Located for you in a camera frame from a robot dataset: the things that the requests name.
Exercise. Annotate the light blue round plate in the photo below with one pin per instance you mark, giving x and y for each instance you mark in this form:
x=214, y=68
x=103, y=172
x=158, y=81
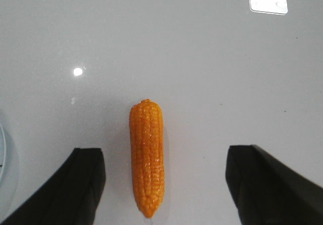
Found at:
x=3, y=152

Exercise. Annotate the orange plastic corn cob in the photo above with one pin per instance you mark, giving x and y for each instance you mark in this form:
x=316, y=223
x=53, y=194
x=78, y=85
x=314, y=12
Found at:
x=147, y=156

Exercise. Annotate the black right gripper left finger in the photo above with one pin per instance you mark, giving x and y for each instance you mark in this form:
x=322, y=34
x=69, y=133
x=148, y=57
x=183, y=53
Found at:
x=70, y=196

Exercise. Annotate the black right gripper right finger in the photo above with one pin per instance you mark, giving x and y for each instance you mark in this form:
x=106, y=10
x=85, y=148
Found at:
x=265, y=191

